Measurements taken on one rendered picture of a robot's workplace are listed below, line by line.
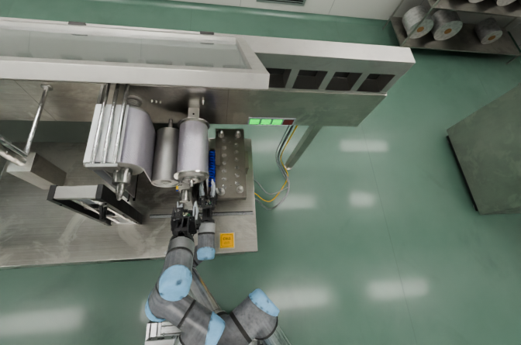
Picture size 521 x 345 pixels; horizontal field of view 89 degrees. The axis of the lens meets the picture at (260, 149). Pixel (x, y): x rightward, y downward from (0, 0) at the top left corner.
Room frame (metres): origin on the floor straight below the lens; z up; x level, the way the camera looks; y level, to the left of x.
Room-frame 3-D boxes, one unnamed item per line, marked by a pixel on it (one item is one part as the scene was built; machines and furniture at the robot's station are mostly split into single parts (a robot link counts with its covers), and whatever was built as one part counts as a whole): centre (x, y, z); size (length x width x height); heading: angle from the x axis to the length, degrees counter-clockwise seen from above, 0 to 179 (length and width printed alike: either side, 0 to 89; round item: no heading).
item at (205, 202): (0.23, 0.14, 1.12); 0.12 x 0.08 x 0.09; 22
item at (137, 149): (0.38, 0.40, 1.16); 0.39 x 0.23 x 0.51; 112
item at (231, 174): (0.53, 0.13, 1.00); 0.40 x 0.16 x 0.06; 22
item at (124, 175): (0.19, 0.46, 1.33); 0.06 x 0.06 x 0.06; 22
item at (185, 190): (0.26, 0.25, 1.05); 0.06 x 0.05 x 0.31; 22
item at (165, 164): (0.38, 0.39, 1.17); 0.26 x 0.12 x 0.12; 22
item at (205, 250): (0.08, 0.08, 1.11); 0.11 x 0.08 x 0.09; 22
